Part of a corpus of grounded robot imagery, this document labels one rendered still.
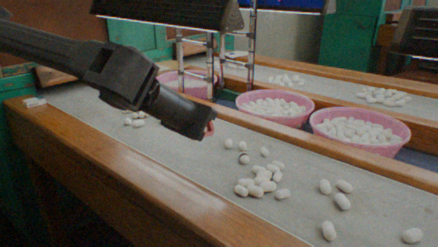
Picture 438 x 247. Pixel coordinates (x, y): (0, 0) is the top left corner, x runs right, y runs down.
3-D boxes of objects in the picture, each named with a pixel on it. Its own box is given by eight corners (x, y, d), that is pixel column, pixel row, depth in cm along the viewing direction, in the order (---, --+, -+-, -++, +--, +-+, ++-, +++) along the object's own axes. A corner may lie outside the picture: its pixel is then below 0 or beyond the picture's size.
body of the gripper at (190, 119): (179, 98, 63) (155, 82, 57) (217, 110, 57) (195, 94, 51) (165, 127, 62) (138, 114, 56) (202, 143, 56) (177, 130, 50)
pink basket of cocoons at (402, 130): (386, 190, 78) (396, 156, 75) (290, 154, 95) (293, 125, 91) (412, 150, 97) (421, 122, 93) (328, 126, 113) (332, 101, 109)
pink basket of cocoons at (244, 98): (306, 149, 97) (310, 121, 93) (224, 136, 105) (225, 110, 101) (314, 117, 120) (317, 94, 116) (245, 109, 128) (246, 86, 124)
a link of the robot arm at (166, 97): (146, 110, 47) (160, 76, 48) (118, 102, 51) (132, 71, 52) (174, 125, 52) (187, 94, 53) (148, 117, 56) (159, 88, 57)
